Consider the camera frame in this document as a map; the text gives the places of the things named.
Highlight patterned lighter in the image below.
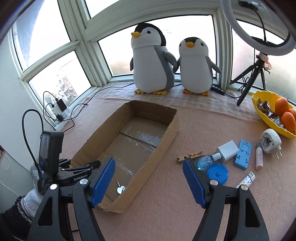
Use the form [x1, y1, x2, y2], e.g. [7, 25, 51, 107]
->
[236, 172, 256, 188]

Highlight blue round tape measure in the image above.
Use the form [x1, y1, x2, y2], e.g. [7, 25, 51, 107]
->
[206, 164, 229, 185]

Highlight blue glass bottle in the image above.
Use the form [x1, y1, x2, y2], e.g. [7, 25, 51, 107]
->
[195, 153, 221, 171]

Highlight white plug-in device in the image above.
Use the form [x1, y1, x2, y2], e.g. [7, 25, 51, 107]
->
[260, 128, 282, 159]

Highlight wooden clothespin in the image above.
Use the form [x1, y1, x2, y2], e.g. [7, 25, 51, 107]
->
[177, 151, 203, 163]

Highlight white gloved left hand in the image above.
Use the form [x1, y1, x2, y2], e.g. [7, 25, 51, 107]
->
[20, 189, 44, 219]

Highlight silver key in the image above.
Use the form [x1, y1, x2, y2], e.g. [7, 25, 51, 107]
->
[116, 180, 125, 194]

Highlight white power strip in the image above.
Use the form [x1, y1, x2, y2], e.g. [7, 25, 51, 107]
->
[52, 105, 70, 122]

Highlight blue plastic stand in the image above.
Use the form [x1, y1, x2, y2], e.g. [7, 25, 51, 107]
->
[234, 140, 252, 170]

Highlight black power adapter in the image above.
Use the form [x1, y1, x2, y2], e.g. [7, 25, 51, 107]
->
[56, 99, 67, 112]

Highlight white usb charger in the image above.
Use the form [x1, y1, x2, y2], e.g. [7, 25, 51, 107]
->
[217, 141, 239, 163]

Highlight cardboard box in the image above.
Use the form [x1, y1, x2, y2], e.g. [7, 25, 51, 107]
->
[71, 100, 179, 213]

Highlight orange fruit lower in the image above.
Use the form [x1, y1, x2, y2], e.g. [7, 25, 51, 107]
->
[280, 111, 295, 133]

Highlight orange fruit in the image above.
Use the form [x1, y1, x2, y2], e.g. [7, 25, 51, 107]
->
[289, 108, 296, 121]
[280, 111, 295, 133]
[274, 97, 290, 116]

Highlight wrapped candies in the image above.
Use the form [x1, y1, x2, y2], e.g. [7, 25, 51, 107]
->
[256, 99, 284, 128]

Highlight orange fruit upper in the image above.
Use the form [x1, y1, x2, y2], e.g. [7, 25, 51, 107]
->
[274, 97, 290, 116]

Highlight yellow fruit bowl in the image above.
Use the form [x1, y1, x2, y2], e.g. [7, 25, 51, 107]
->
[252, 90, 295, 138]

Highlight large penguin plush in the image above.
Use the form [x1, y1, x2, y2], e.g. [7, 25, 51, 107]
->
[130, 23, 177, 95]

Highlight black tripod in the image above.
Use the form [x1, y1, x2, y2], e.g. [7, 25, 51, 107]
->
[230, 52, 268, 106]

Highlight small penguin plush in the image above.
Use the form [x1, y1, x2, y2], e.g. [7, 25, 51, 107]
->
[173, 37, 222, 96]

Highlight black cable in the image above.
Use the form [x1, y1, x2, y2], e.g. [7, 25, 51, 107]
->
[21, 108, 45, 176]

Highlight black phone on mount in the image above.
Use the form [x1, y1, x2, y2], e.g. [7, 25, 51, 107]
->
[39, 131, 64, 176]

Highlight white ring light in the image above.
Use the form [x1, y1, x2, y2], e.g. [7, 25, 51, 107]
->
[219, 0, 296, 56]

